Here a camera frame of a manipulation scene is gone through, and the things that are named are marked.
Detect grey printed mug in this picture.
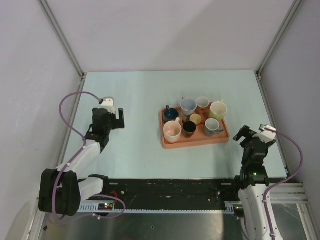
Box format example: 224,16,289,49
204,118,224,137

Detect yellow mug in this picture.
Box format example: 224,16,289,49
209,101,228,122

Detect blue striped ceramic mug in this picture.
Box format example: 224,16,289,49
162,105,179,123

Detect small red-orange mug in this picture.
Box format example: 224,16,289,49
189,113,202,126

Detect pink textured mug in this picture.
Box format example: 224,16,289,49
195,96,210,116

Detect large pink mug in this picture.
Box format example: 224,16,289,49
163,117,182,144

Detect brown striped mug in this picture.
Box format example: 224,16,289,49
182,121,197,138

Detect orange plastic tray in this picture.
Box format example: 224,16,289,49
159,102,230,150

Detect grey footed cup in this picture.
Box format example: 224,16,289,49
180,98,197,117

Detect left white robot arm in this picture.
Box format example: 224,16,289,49
38,108,125,217

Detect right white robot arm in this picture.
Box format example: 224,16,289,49
231,125,283,240

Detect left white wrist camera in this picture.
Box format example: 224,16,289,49
99,97,116,114

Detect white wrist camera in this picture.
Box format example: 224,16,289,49
256,124,276,143
99,97,116,114

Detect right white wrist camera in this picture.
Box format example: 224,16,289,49
256,124,276,143

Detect grey slotted cable duct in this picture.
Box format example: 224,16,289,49
77,201,242,214

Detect left aluminium frame post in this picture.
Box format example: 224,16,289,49
37,0,85,80

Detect aluminium frame post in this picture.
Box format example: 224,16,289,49
37,0,85,80
255,0,305,81

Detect right aluminium frame post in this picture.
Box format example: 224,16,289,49
255,0,305,81

